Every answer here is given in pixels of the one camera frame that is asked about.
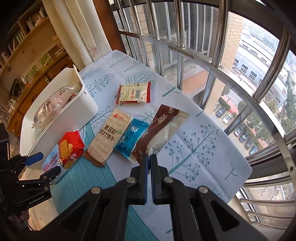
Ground blue red biscuit pack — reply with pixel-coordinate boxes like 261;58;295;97
42;130;85;185

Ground blue foil snack packet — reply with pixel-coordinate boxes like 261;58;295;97
114;118;149;163

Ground beige soda cracker pack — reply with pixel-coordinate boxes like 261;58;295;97
84;108;132;166

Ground large clear printed cake pack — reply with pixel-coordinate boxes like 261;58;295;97
32;82;82;129

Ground dark red snowflake snack packet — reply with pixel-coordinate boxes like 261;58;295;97
132;104;190;163

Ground person hand holding gripper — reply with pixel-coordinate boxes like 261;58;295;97
8;210;30;230

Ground wooden desk with drawers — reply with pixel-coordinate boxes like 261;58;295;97
8;51;74;137

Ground black patterned pouch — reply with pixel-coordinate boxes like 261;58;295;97
10;78;25;99

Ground white plastic storage bin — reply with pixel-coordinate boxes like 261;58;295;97
20;66;98;159

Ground wooden bookshelf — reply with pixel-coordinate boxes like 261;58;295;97
1;1;56;94

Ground beige red edged snack packet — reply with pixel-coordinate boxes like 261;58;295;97
115;81;151;105

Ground white curtain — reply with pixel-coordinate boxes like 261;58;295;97
42;0;111;70

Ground metal window guard bars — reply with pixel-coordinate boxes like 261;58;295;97
110;1;295;233

